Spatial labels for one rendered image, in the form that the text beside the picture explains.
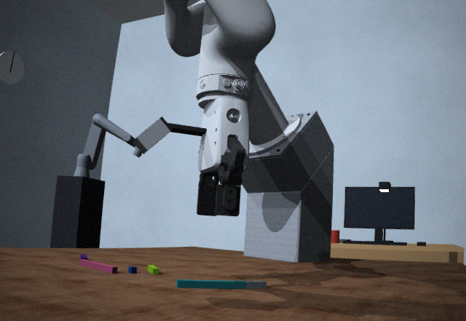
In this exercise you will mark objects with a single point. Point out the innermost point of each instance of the turquoise rod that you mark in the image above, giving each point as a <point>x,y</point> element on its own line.
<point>211,284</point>

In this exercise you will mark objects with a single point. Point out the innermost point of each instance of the pink rod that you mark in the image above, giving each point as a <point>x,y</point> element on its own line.
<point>98,266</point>

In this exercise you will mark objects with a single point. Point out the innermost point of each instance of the lime green rod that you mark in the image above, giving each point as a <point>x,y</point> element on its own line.
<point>153,269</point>

